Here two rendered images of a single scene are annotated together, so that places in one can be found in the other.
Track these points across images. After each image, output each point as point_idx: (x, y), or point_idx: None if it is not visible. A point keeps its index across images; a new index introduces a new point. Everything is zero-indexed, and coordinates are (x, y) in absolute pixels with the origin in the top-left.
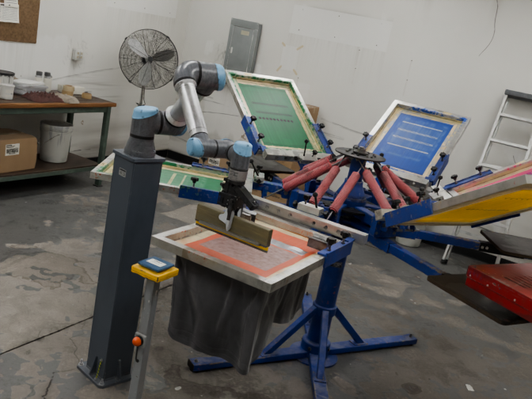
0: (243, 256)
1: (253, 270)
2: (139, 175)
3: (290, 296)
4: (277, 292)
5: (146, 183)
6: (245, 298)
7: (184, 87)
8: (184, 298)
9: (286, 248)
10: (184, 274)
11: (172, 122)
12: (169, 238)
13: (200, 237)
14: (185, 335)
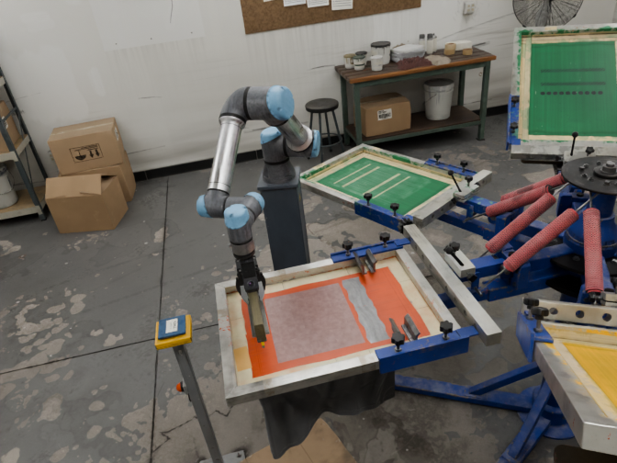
0: (288, 329)
1: (265, 358)
2: (271, 201)
3: (346, 389)
4: (301, 389)
5: (283, 208)
6: None
7: (220, 127)
8: None
9: (364, 325)
10: None
11: (290, 146)
12: (235, 288)
13: (283, 287)
14: None
